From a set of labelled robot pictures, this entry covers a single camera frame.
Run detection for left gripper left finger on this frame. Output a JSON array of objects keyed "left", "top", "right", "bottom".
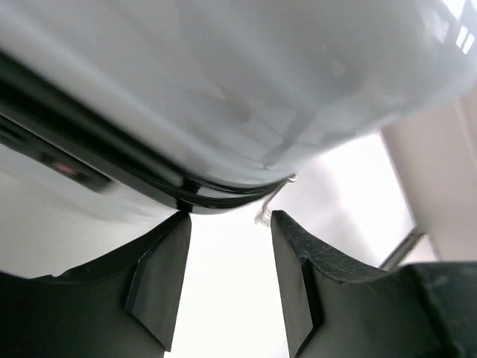
[{"left": 1, "top": 212, "right": 192, "bottom": 357}]

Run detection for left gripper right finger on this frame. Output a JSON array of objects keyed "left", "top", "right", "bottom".
[{"left": 271, "top": 210, "right": 476, "bottom": 357}]

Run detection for black suitcase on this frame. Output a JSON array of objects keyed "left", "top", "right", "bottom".
[{"left": 1, "top": 1, "right": 476, "bottom": 221}]

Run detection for silver metal rail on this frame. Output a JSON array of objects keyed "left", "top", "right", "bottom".
[{"left": 379, "top": 230, "right": 427, "bottom": 271}]

